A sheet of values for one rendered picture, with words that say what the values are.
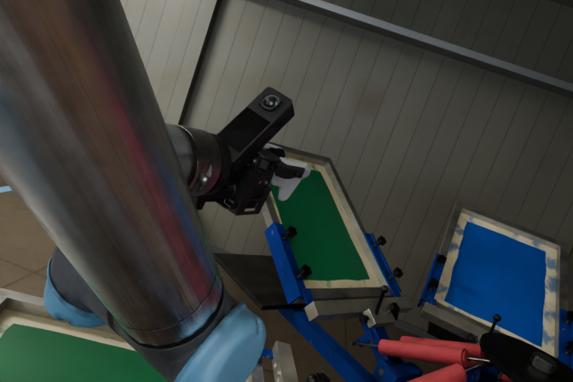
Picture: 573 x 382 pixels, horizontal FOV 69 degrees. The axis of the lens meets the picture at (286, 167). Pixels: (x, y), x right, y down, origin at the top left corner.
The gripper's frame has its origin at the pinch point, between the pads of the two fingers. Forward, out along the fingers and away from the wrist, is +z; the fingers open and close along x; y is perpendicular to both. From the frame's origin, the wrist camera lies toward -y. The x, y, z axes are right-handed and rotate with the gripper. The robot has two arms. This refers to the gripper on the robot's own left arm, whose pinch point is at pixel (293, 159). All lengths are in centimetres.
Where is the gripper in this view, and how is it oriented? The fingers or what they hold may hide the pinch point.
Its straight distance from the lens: 63.7
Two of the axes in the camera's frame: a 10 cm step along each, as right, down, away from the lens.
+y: -4.4, 8.7, 2.0
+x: 7.5, 4.8, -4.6
